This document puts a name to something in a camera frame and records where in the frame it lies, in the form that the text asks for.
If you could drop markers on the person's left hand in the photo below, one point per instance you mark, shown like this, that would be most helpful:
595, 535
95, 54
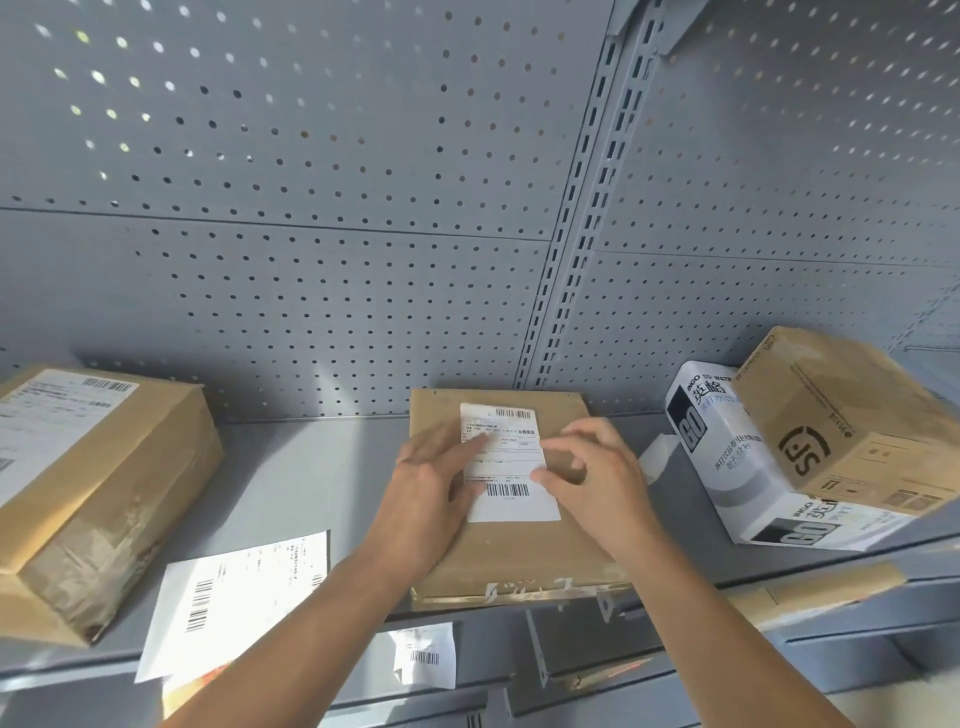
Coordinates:
420, 510

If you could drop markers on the person's right hand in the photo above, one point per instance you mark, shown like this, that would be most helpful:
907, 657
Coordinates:
607, 502

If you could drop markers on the person's left thumb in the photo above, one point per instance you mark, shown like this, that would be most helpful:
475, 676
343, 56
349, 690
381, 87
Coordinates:
469, 493

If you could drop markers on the person's right thumb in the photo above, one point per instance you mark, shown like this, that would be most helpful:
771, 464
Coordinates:
556, 484

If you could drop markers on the white barcode shipping label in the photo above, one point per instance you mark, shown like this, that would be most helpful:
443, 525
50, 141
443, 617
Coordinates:
517, 465

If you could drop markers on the person's left forearm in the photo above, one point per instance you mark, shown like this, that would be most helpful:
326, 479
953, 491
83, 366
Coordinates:
292, 637

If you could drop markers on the person's right forearm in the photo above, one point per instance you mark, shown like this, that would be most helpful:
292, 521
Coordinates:
720, 645

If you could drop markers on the flat brown cardboard parcel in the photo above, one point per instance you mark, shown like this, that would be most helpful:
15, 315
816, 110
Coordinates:
517, 555

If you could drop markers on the small white paper scrap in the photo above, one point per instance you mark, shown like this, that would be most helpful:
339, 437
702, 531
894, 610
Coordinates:
658, 459

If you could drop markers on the grey metal shelf board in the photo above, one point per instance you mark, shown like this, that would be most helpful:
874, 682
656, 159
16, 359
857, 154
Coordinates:
315, 480

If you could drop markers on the grey parcel bag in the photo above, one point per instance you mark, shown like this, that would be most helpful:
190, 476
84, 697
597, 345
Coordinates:
600, 637

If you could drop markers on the small label with barcode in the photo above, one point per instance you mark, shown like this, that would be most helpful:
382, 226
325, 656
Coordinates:
424, 655

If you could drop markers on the white box with black print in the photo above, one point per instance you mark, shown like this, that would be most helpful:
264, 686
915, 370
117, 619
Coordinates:
731, 465

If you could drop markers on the loose white barcode sheet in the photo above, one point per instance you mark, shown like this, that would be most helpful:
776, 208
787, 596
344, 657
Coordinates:
240, 592

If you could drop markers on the grey slotted shelf upright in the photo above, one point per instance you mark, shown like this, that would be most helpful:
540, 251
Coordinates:
585, 225

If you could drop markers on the brown cardboard strip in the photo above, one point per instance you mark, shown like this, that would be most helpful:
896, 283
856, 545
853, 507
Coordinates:
817, 592

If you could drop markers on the cardboard box with round logo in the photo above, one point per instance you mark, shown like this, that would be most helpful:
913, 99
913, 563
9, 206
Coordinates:
847, 420

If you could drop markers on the large taped cardboard box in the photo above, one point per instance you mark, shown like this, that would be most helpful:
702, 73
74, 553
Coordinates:
127, 480

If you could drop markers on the grey pegboard back panel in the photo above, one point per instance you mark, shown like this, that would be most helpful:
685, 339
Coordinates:
300, 187

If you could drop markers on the long white shipping label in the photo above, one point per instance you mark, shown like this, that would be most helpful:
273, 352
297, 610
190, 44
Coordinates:
45, 427

